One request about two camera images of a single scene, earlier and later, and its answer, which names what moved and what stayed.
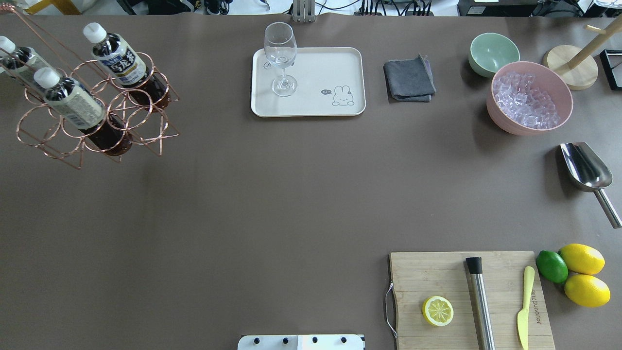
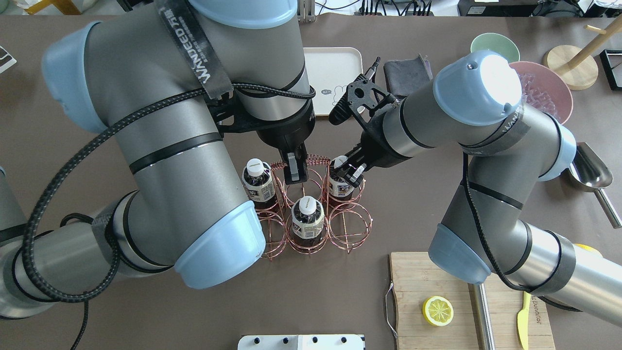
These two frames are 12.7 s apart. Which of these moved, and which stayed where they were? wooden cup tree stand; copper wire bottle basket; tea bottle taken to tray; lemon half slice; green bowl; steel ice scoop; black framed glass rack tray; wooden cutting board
Moved: copper wire bottle basket; tea bottle taken to tray
Stayed: steel ice scoop; green bowl; wooden cup tree stand; wooden cutting board; lemon half slice; black framed glass rack tray
